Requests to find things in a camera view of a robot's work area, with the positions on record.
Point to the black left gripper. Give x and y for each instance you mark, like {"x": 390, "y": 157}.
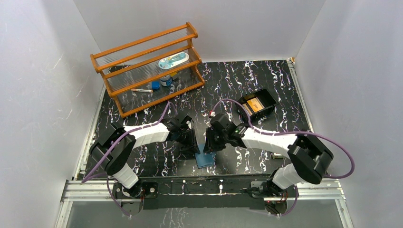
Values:
{"x": 189, "y": 138}

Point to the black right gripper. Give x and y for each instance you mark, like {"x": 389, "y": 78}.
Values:
{"x": 210, "y": 145}

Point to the blue card holder wallet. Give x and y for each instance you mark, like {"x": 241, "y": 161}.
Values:
{"x": 205, "y": 160}

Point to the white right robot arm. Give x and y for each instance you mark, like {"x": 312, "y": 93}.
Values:
{"x": 309, "y": 157}

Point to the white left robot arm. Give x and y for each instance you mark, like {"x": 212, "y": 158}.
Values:
{"x": 112, "y": 149}

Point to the orange card in tray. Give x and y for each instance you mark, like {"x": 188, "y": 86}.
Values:
{"x": 255, "y": 104}

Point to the black card tray box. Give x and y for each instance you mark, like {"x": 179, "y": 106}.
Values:
{"x": 266, "y": 98}

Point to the small blue lidded jar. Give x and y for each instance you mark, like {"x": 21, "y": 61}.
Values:
{"x": 166, "y": 80}

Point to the blue small box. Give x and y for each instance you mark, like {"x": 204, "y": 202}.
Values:
{"x": 155, "y": 85}

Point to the white orange marker pen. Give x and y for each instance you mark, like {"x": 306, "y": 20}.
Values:
{"x": 142, "y": 90}

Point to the white red small box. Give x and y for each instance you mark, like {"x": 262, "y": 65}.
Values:
{"x": 277, "y": 156}

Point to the white blue packaged item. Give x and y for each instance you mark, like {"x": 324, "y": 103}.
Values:
{"x": 173, "y": 60}

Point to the orange wooden shelf rack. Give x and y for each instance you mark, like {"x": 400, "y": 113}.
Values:
{"x": 135, "y": 65}

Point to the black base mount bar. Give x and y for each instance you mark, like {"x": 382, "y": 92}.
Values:
{"x": 221, "y": 191}

